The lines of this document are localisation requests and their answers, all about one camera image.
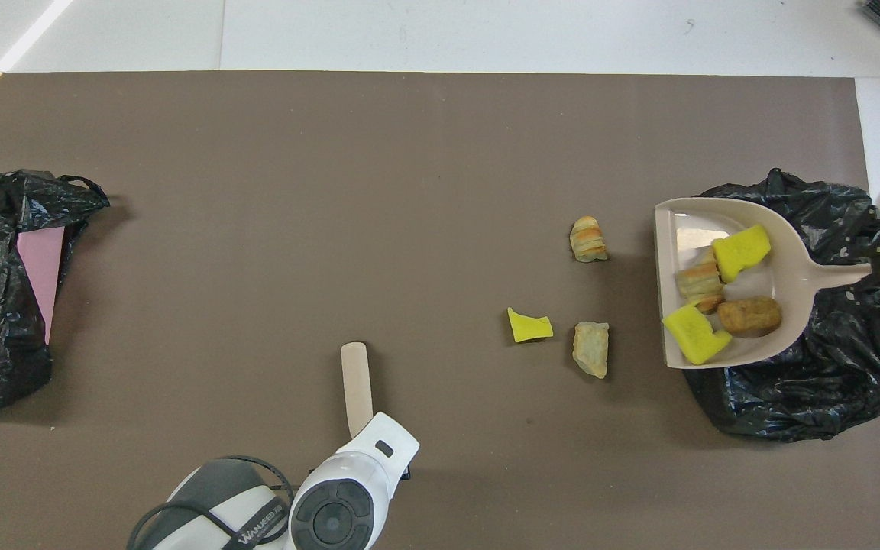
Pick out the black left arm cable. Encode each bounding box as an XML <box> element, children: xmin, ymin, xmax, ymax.
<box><xmin>127</xmin><ymin>455</ymin><xmax>296</xmax><ymax>550</ymax></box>

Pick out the brown table mat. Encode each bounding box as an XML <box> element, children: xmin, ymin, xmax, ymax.
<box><xmin>0</xmin><ymin>71</ymin><xmax>880</xmax><ymax>550</ymax></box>

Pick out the pink bin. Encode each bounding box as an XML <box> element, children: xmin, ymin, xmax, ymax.
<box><xmin>16</xmin><ymin>225</ymin><xmax>66</xmax><ymax>345</ymax></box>

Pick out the striped toy croissant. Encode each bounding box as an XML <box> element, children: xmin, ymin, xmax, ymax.
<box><xmin>675</xmin><ymin>246</ymin><xmax>725</xmax><ymax>315</ymax></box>
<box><xmin>569</xmin><ymin>216</ymin><xmax>608</xmax><ymax>264</ymax></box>

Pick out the right black trash bag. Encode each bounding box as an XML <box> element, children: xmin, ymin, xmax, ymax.
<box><xmin>681</xmin><ymin>168</ymin><xmax>880</xmax><ymax>443</ymax></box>

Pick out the pale toy bread piece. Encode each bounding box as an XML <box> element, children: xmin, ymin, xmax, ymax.
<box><xmin>572</xmin><ymin>321</ymin><xmax>610</xmax><ymax>380</ymax></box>

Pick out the beige plastic dustpan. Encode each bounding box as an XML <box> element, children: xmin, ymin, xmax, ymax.
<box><xmin>655</xmin><ymin>198</ymin><xmax>876</xmax><ymax>370</ymax></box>

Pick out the beige brush with black bristles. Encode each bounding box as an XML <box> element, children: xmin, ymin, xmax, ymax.
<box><xmin>341</xmin><ymin>341</ymin><xmax>374</xmax><ymax>440</ymax></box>

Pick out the yellow sponge piece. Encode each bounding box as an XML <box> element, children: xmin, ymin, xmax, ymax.
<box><xmin>662</xmin><ymin>303</ymin><xmax>734</xmax><ymax>366</ymax></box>
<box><xmin>507</xmin><ymin>307</ymin><xmax>555</xmax><ymax>344</ymax></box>
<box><xmin>711</xmin><ymin>224</ymin><xmax>772</xmax><ymax>284</ymax></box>

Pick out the brown oval toy bread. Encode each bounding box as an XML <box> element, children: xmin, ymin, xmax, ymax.
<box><xmin>717</xmin><ymin>296</ymin><xmax>783</xmax><ymax>338</ymax></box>

